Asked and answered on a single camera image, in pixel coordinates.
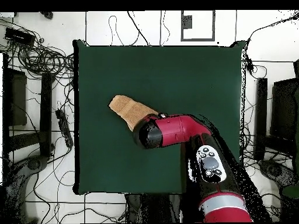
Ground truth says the tan terry towel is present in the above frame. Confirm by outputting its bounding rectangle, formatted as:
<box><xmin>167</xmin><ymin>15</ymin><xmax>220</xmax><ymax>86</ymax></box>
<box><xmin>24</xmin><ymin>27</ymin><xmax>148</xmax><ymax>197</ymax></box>
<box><xmin>108</xmin><ymin>94</ymin><xmax>159</xmax><ymax>131</ymax></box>

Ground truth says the dark green tablecloth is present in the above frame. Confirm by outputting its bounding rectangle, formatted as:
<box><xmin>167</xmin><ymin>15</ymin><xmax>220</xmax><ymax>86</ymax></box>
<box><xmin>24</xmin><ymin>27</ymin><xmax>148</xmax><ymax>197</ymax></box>
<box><xmin>72</xmin><ymin>38</ymin><xmax>246</xmax><ymax>196</ymax></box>

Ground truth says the black power strip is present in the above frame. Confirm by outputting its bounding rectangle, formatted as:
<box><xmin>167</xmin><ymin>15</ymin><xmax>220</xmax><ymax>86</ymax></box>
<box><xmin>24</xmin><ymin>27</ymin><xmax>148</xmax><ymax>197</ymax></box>
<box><xmin>54</xmin><ymin>108</ymin><xmax>74</xmax><ymax>149</ymax></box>

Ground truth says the small grey square plate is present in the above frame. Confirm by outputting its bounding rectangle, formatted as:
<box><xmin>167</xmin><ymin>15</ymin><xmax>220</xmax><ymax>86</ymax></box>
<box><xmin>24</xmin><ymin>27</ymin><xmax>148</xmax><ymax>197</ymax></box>
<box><xmin>182</xmin><ymin>15</ymin><xmax>193</xmax><ymax>29</ymax></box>

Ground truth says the black plug adapter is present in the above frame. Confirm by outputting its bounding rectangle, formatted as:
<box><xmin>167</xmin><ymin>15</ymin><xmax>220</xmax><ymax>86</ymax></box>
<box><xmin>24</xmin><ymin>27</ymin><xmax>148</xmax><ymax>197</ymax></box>
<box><xmin>245</xmin><ymin>58</ymin><xmax>255</xmax><ymax>75</ymax></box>

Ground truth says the grey stand base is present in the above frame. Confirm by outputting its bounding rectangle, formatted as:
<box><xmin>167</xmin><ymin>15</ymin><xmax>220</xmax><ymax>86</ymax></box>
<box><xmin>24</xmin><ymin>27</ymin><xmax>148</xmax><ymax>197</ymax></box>
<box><xmin>258</xmin><ymin>159</ymin><xmax>297</xmax><ymax>187</ymax></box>
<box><xmin>2</xmin><ymin>155</ymin><xmax>51</xmax><ymax>223</ymax></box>

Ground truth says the green rounded object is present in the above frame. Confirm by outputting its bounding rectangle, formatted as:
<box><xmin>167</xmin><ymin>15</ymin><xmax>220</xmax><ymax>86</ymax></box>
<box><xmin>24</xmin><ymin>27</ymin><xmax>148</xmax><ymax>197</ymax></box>
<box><xmin>281</xmin><ymin>184</ymin><xmax>299</xmax><ymax>200</ymax></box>

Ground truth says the black rectangular box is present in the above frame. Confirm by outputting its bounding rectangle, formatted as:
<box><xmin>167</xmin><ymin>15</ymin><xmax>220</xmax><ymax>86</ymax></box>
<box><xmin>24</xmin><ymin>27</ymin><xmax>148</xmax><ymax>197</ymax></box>
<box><xmin>4</xmin><ymin>27</ymin><xmax>36</xmax><ymax>46</ymax></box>

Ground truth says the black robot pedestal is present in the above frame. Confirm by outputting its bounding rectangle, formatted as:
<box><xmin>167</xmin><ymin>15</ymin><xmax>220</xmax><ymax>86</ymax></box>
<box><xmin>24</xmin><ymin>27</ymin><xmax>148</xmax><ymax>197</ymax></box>
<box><xmin>125</xmin><ymin>193</ymin><xmax>183</xmax><ymax>223</ymax></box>

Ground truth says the grey rectangular floor frame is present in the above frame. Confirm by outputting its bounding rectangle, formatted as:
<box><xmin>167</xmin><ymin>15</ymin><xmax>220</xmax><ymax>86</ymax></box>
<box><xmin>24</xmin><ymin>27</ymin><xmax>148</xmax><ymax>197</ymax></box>
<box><xmin>180</xmin><ymin>10</ymin><xmax>216</xmax><ymax>42</ymax></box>

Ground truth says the thick black cable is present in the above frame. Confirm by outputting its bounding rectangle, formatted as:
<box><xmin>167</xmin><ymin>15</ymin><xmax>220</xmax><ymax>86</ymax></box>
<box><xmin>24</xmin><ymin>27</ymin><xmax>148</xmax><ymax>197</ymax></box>
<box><xmin>126</xmin><ymin>10</ymin><xmax>150</xmax><ymax>47</ymax></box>

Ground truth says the black frame stand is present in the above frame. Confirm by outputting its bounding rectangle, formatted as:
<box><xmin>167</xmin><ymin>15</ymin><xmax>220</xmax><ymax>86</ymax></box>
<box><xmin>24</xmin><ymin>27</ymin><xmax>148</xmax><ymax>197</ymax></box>
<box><xmin>253</xmin><ymin>59</ymin><xmax>299</xmax><ymax>162</ymax></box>
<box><xmin>2</xmin><ymin>52</ymin><xmax>56</xmax><ymax>162</ymax></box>

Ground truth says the thin looped black cable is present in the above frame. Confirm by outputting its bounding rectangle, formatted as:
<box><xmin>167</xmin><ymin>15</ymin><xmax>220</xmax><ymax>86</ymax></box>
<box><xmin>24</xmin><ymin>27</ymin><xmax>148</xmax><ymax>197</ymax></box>
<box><xmin>107</xmin><ymin>15</ymin><xmax>141</xmax><ymax>47</ymax></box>

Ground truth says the black cable tangle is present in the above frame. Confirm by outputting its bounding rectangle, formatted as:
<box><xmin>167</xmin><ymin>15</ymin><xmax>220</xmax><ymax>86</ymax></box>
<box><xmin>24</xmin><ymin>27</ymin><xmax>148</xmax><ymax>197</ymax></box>
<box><xmin>0</xmin><ymin>18</ymin><xmax>75</xmax><ymax>80</ymax></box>

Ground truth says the long black cable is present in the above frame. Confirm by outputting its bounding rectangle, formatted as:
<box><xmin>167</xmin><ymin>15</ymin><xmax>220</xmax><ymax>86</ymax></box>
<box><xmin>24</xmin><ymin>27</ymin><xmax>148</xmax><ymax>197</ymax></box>
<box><xmin>246</xmin><ymin>11</ymin><xmax>299</xmax><ymax>44</ymax></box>

